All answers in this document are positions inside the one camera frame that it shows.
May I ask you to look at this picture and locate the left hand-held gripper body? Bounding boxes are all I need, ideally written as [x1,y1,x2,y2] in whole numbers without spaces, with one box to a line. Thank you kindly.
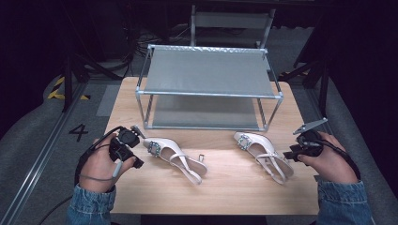
[108,125,146,163]

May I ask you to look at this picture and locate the person's left hand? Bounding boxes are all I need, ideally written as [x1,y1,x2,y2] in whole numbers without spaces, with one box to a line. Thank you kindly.
[78,134,138,193]

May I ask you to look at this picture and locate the grey metal shoe rack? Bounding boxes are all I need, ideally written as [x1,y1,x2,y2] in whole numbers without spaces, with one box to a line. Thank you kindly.
[135,44,284,132]

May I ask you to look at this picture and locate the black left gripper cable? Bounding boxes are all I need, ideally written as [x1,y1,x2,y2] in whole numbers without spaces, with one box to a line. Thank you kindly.
[37,126,124,225]

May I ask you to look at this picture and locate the bundle of black cables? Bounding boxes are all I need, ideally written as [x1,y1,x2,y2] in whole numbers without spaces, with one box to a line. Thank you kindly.
[123,12,192,78]

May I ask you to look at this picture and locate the yellow black floor tape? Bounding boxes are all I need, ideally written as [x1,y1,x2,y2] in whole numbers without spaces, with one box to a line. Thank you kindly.
[47,76,91,101]

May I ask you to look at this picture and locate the grey metal frame stand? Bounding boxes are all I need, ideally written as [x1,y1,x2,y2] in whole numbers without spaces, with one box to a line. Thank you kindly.
[190,4,277,50]

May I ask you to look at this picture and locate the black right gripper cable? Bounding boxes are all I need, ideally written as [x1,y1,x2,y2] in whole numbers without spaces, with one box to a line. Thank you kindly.
[308,139,361,181]

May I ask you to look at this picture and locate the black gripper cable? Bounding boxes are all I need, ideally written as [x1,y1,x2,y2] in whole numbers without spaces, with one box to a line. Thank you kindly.
[37,126,124,225]
[308,139,361,181]

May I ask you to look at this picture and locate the black metal stand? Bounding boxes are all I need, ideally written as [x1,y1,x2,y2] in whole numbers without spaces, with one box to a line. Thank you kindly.
[280,57,330,118]
[60,54,124,113]

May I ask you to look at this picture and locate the person's right hand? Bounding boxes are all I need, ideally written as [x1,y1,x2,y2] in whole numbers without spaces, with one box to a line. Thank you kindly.
[297,130,360,185]

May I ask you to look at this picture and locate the thin grey cable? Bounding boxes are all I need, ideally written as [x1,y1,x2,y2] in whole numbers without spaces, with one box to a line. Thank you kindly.
[78,160,124,183]

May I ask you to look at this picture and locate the pale pink slingback shoe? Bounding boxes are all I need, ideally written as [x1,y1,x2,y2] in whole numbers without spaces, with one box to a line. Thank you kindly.
[233,131,296,186]
[143,137,208,186]

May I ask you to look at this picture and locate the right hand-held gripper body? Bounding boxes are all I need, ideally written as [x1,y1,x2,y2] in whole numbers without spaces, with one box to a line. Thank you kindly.
[292,117,329,158]

